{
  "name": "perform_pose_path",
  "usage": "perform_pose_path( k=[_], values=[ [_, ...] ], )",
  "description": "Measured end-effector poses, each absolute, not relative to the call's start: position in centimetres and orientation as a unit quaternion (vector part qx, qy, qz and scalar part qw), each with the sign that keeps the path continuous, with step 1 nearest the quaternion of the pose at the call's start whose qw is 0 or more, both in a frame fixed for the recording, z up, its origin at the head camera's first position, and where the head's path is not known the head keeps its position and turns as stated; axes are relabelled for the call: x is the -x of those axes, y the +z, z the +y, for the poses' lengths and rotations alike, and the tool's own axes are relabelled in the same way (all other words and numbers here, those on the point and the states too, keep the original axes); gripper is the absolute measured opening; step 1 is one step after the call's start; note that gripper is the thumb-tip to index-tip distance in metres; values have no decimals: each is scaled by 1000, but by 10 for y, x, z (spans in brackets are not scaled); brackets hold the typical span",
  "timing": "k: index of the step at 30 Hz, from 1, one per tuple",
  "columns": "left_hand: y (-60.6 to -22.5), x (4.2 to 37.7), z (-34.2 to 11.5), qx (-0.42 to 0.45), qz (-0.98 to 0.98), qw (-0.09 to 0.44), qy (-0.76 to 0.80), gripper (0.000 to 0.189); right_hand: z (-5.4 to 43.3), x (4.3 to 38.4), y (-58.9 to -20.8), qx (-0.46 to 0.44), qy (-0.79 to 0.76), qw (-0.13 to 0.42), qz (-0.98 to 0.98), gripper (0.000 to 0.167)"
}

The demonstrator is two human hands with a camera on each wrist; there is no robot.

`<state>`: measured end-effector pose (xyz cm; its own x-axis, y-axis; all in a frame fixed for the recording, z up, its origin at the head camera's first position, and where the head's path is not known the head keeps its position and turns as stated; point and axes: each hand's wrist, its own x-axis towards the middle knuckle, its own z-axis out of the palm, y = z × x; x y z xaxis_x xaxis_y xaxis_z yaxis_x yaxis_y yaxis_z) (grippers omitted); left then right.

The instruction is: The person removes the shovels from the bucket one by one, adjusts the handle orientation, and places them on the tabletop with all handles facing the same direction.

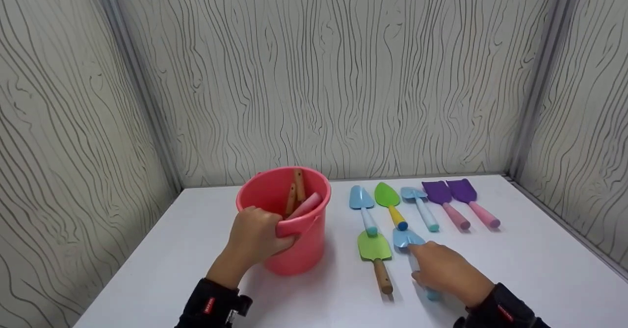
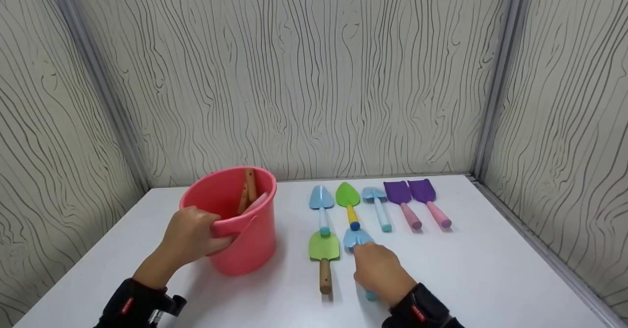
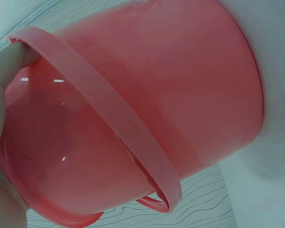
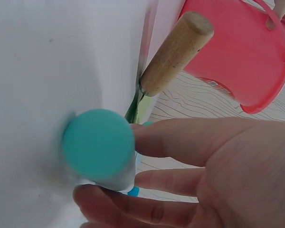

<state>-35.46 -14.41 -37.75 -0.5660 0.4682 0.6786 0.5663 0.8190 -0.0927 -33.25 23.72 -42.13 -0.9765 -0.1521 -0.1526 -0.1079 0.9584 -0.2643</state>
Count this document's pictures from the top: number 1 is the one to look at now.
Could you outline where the light blue rake teal handle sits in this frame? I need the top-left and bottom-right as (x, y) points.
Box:
(400, 186), (440, 233)

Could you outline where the person's right hand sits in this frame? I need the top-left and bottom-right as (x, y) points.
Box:
(407, 241), (494, 308)

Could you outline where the person's left forearm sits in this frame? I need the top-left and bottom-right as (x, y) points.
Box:
(206, 252), (256, 291)

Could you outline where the black wrist band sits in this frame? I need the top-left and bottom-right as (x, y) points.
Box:
(453, 282), (551, 328)
(175, 278), (254, 328)

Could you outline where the green shovel wooden handle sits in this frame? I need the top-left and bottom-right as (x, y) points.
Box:
(357, 230), (394, 296)

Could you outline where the person's left hand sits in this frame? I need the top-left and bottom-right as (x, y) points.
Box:
(227, 205), (298, 270)

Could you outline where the wooden tool handle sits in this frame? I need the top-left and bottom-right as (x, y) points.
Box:
(293, 169), (306, 204)
(284, 183), (298, 219)

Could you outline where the pink tool handle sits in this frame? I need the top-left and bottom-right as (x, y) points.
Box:
(287, 192), (323, 220)

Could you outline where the pink plastic bucket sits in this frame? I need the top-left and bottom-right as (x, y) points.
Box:
(235, 166), (332, 276)

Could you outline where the blue shovel light blue handle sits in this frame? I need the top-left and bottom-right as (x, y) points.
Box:
(392, 228), (441, 302)

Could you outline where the green trowel yellow handle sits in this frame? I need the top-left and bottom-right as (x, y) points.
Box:
(374, 181), (409, 232)

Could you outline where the purple shovel pink handle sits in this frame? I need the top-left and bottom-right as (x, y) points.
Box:
(421, 180), (471, 231)
(446, 178), (501, 229)

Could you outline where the blue trowel light blue handle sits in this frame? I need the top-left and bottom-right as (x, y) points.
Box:
(349, 185), (379, 237)

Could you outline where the person's right forearm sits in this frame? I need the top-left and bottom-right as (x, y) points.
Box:
(464, 275), (497, 310)

